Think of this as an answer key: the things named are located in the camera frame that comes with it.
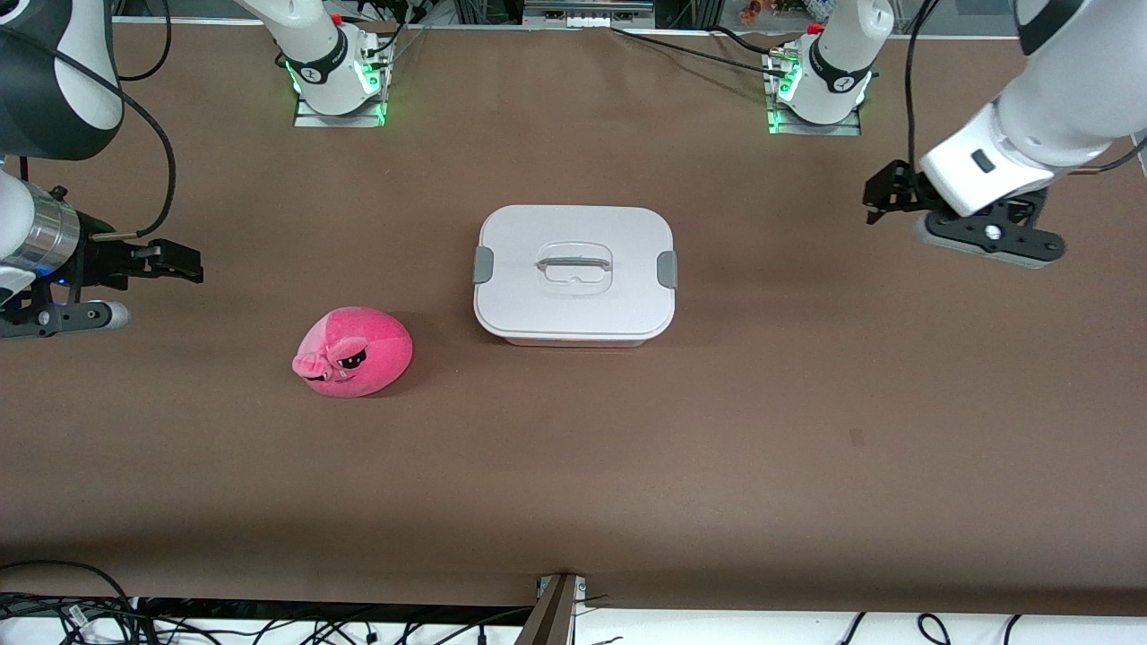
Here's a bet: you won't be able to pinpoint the brown post with metal bracket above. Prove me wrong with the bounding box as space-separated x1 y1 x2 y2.
515 573 589 645

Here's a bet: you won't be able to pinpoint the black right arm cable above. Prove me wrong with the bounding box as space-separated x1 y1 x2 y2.
0 27 177 241

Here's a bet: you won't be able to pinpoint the pink plastic box base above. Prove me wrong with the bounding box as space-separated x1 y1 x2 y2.
488 330 664 349

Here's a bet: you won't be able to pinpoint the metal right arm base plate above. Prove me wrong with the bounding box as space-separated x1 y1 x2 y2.
294 97 388 128

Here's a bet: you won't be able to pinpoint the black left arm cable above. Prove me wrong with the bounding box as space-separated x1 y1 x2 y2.
905 0 944 173

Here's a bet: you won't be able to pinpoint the white box lid grey clips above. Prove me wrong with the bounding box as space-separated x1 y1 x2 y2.
473 204 678 343

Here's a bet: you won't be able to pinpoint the long black base cable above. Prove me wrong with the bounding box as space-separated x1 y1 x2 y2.
609 25 798 76

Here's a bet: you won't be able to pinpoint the black floor cable bundle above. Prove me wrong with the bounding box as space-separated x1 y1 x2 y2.
0 560 539 645

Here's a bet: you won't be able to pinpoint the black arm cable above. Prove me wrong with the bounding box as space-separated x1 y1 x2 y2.
905 0 944 173
0 27 177 241

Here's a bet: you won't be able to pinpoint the thin black hanging cable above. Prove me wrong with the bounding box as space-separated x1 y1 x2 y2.
115 0 173 82

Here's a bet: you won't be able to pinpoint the pink plush toy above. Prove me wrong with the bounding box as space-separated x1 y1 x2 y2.
291 305 414 400

